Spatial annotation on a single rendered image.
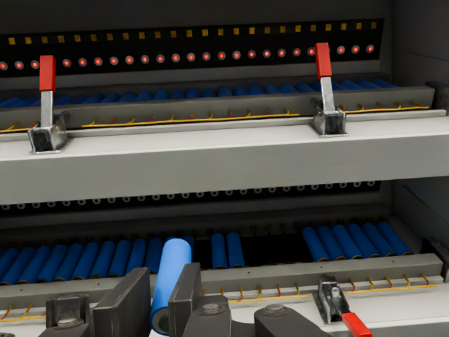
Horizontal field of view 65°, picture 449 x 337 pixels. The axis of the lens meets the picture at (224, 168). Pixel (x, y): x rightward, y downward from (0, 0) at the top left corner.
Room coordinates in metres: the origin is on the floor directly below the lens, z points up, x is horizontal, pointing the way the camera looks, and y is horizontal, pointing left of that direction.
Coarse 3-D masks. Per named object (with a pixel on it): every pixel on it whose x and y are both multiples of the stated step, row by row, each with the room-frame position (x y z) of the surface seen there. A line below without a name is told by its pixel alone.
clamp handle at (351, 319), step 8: (336, 296) 0.34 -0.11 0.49; (336, 304) 0.32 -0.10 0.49; (344, 304) 0.32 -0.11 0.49; (344, 312) 0.31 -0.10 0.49; (352, 312) 0.30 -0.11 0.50; (344, 320) 0.30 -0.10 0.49; (352, 320) 0.29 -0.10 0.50; (360, 320) 0.29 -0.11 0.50; (352, 328) 0.28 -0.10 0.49; (360, 328) 0.28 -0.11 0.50; (360, 336) 0.27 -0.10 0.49; (368, 336) 0.27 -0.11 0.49
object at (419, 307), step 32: (0, 224) 0.48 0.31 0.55; (32, 224) 0.48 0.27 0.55; (416, 224) 0.46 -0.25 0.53; (448, 256) 0.38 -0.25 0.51; (384, 288) 0.37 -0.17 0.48; (416, 288) 0.37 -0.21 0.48; (448, 288) 0.37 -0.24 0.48; (32, 320) 0.35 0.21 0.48; (320, 320) 0.33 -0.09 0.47; (384, 320) 0.33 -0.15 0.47; (416, 320) 0.33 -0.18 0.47; (448, 320) 0.33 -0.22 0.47
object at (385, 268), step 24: (288, 264) 0.38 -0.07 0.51; (312, 264) 0.38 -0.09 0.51; (336, 264) 0.38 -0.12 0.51; (360, 264) 0.38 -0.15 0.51; (384, 264) 0.38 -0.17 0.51; (408, 264) 0.38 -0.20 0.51; (432, 264) 0.37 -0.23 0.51; (0, 288) 0.36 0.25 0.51; (24, 288) 0.36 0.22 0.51; (48, 288) 0.36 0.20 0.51; (72, 288) 0.36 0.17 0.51; (96, 288) 0.36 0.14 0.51; (216, 288) 0.37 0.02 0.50; (240, 288) 0.37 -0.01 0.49; (264, 288) 0.37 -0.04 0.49; (408, 288) 0.36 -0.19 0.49
